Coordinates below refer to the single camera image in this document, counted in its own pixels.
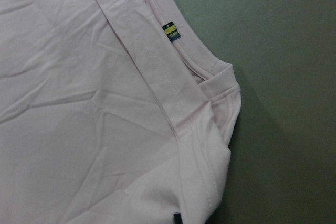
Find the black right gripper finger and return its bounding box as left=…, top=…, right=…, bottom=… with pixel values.
left=173, top=214, right=182, bottom=224

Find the pink Snoopy t-shirt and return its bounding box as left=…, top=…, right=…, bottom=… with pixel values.
left=1, top=0, right=241, bottom=223

